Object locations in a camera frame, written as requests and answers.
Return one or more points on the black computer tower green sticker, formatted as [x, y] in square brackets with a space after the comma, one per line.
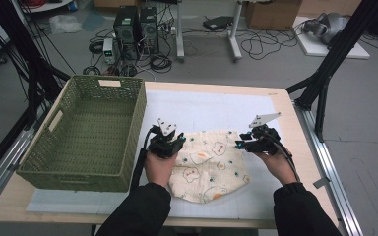
[126, 31]

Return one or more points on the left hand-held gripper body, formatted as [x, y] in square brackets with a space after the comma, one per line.
[164, 146]

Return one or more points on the person's right hand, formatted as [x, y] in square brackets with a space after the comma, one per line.
[277, 168]

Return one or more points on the white power strip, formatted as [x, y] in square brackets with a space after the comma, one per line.
[167, 29]

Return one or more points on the white grid mat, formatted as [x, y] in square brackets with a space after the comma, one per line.
[210, 108]

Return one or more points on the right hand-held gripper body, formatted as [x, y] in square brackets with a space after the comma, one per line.
[264, 142]

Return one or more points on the clear plastic bag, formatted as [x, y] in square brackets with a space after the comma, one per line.
[64, 23]

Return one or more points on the cream printed cloth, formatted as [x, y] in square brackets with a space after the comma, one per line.
[210, 170]

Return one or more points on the grey metal bracket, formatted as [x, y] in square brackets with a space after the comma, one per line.
[321, 182]

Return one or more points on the aluminium rail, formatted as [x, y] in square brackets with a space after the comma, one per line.
[3, 164]
[331, 170]

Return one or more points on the brown cardboard box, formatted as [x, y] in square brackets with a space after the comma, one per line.
[272, 16]

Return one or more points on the white desk leg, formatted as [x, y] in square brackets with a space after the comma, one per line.
[179, 32]
[234, 36]

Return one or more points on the green woven basket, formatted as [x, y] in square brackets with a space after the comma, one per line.
[88, 124]

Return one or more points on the black flat device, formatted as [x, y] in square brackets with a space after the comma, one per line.
[218, 23]

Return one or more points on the person's left hand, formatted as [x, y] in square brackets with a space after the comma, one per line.
[159, 170]

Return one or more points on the black computer tower round fan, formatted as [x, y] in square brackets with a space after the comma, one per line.
[149, 29]

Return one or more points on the grey power supply box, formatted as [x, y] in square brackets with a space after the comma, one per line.
[109, 50]

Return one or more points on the grey robot head shell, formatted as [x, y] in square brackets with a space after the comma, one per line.
[328, 28]

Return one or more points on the black metal frame stand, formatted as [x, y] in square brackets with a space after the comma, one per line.
[334, 55]
[29, 65]

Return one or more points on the white floor board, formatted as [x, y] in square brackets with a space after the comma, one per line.
[315, 49]

